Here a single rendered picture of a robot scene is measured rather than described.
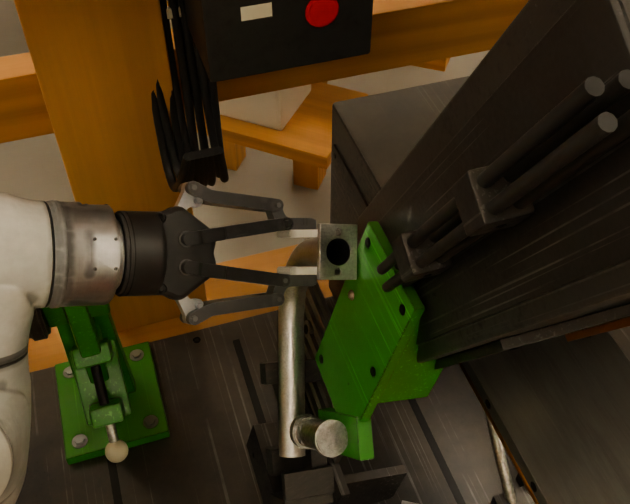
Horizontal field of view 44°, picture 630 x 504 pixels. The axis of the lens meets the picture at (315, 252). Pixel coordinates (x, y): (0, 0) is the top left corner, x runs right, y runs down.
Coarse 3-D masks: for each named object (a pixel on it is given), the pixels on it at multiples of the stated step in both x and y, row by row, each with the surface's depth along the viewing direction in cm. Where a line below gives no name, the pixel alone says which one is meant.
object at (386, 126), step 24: (384, 96) 94; (408, 96) 94; (432, 96) 94; (336, 120) 93; (360, 120) 91; (384, 120) 91; (408, 120) 91; (432, 120) 91; (336, 144) 96; (360, 144) 88; (384, 144) 88; (408, 144) 88; (336, 168) 97; (360, 168) 89; (384, 168) 85; (336, 192) 100; (360, 192) 90; (336, 216) 103; (360, 240) 94; (336, 288) 113
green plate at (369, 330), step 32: (384, 256) 72; (352, 288) 79; (352, 320) 79; (384, 320) 73; (416, 320) 69; (320, 352) 87; (352, 352) 80; (384, 352) 73; (416, 352) 75; (352, 384) 80; (384, 384) 75; (416, 384) 80
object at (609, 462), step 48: (480, 384) 80; (528, 384) 79; (576, 384) 79; (624, 384) 79; (528, 432) 76; (576, 432) 76; (624, 432) 76; (528, 480) 74; (576, 480) 72; (624, 480) 72
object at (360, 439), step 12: (324, 408) 88; (348, 420) 80; (348, 432) 80; (360, 432) 79; (348, 444) 81; (360, 444) 79; (372, 444) 79; (348, 456) 81; (360, 456) 78; (372, 456) 79
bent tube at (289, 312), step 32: (320, 224) 76; (352, 224) 77; (320, 256) 76; (352, 256) 77; (288, 288) 88; (288, 320) 89; (288, 352) 88; (288, 384) 88; (288, 416) 88; (288, 448) 88
